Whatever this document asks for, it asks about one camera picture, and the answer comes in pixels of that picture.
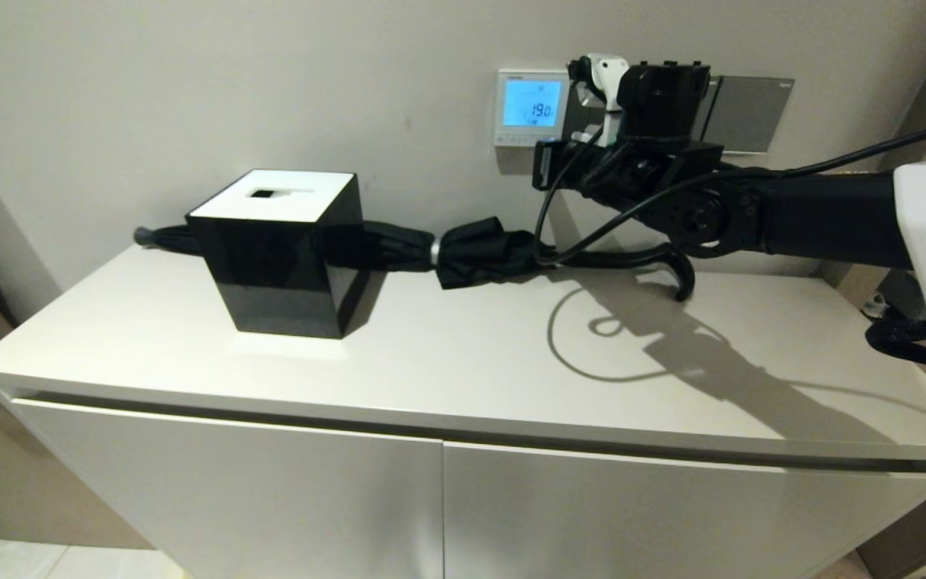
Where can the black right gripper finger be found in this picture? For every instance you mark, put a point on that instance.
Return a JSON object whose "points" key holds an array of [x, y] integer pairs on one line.
{"points": [[555, 167]]}

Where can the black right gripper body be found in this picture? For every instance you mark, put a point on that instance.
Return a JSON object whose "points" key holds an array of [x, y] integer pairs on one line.
{"points": [[664, 100]]}

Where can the white wall thermostat panel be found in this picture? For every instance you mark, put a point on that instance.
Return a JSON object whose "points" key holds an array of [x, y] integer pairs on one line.
{"points": [[529, 108]]}

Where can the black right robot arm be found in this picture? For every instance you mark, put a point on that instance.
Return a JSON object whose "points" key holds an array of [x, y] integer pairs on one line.
{"points": [[817, 213]]}

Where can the black folded umbrella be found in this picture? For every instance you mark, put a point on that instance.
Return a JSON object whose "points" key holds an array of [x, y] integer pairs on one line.
{"points": [[487, 253]]}

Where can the white sideboard cabinet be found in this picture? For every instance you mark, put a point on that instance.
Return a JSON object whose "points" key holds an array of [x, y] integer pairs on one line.
{"points": [[447, 370]]}

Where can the black tissue box white top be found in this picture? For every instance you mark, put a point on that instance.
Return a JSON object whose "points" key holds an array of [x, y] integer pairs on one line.
{"points": [[278, 265]]}

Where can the small white floor object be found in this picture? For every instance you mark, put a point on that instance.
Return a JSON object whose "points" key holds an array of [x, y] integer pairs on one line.
{"points": [[875, 305]]}

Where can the dark bed base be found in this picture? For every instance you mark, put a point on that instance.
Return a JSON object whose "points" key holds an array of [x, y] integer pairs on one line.
{"points": [[897, 293]]}

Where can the white cabinet door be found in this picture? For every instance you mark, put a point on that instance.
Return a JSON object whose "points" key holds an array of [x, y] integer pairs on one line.
{"points": [[632, 523], [270, 498]]}

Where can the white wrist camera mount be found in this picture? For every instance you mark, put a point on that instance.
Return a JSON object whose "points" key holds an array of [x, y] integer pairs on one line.
{"points": [[609, 76]]}

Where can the grey triple rocker switch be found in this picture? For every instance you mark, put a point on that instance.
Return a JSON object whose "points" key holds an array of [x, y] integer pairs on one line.
{"points": [[577, 108]]}

